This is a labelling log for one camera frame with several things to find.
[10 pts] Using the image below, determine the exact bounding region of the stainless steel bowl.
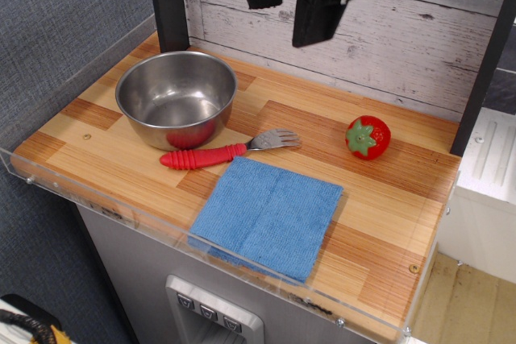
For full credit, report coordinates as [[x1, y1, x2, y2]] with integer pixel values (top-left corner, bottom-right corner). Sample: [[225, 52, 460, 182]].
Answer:
[[115, 51, 238, 151]]

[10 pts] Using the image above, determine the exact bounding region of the blue folded cloth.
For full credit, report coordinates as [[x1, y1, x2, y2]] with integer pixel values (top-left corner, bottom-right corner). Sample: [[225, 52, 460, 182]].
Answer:
[[188, 157, 343, 283]]

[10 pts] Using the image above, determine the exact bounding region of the grey toy fridge cabinet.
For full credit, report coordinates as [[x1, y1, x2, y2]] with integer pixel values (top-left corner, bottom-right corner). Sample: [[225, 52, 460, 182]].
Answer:
[[75, 203, 380, 344]]

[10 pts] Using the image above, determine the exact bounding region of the red handled metal fork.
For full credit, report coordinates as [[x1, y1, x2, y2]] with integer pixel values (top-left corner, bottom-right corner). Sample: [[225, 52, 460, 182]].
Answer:
[[159, 129, 301, 170]]

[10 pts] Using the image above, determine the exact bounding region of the white toy sink unit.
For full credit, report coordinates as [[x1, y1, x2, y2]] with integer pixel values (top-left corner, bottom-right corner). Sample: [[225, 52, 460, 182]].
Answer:
[[437, 108, 515, 283]]

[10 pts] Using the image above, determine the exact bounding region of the silver dispenser button panel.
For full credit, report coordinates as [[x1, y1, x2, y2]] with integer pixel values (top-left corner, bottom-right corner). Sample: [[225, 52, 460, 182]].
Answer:
[[165, 275, 265, 343]]

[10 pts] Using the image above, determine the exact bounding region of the right black frame post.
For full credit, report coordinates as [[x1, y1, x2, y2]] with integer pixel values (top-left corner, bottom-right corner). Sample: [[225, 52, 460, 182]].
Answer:
[[450, 0, 515, 156]]

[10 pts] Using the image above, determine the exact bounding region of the left black frame post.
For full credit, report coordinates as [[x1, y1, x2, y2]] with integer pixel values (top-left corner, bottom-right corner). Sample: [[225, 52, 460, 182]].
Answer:
[[152, 0, 190, 52]]

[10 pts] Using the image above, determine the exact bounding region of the black braided cable bundle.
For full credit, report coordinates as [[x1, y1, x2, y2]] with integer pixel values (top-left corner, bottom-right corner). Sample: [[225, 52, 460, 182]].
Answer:
[[0, 308, 56, 344]]

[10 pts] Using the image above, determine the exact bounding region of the red toy strawberry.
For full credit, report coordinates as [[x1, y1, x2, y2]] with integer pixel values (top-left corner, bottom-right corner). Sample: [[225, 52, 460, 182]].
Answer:
[[345, 115, 391, 160]]

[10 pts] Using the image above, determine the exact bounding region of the yellow tape piece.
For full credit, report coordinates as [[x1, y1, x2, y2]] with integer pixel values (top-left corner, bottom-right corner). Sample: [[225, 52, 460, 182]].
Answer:
[[49, 325, 73, 344]]

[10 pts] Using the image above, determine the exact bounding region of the black frame post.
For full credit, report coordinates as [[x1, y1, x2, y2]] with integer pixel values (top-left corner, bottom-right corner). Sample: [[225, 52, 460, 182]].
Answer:
[[450, 0, 515, 156], [152, 0, 190, 52]]

